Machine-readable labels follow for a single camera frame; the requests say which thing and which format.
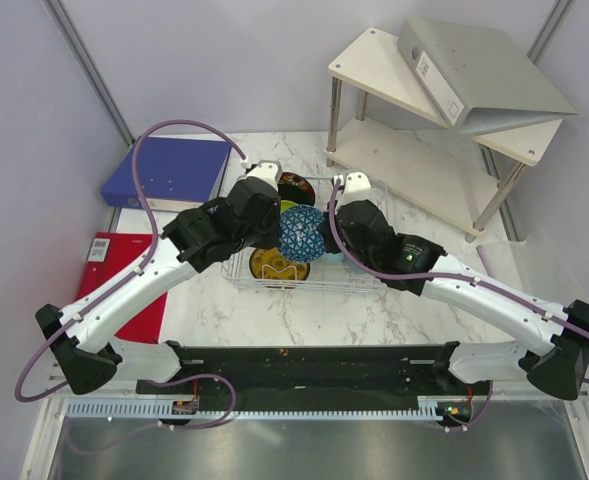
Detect light blue mug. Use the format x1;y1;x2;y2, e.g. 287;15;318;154
319;252;361;273

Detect blue patterned bowl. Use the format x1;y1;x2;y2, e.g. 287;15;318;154
278;205;326;263

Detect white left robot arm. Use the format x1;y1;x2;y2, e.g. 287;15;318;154
35;162;281;395

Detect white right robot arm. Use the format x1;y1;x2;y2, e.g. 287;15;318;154
328;200;589;400

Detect yellow patterned black plate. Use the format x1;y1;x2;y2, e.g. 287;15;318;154
249;248;311;281

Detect lime green plate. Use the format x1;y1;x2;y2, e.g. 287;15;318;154
280;199;297;214

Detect red folder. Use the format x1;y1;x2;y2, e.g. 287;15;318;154
73;231;170;346

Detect cream two-tier shelf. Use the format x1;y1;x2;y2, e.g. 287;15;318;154
325;27;561;242

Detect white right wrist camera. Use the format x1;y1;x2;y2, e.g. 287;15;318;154
332;171;372;197

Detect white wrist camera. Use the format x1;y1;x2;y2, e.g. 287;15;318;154
332;171;372;197
240;160;282;190

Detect blue ring binder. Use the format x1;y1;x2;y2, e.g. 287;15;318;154
99;135;234;215

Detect clear wire dish rack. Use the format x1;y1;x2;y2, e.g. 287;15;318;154
220;172;390;296

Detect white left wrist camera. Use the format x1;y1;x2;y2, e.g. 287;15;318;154
240;160;282;190

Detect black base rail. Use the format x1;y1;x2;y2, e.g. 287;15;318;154
136;344;489;411

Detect grey ring binder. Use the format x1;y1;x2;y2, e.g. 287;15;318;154
397;16;577;135

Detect light blue cable duct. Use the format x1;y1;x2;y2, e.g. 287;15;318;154
65;398;470;421

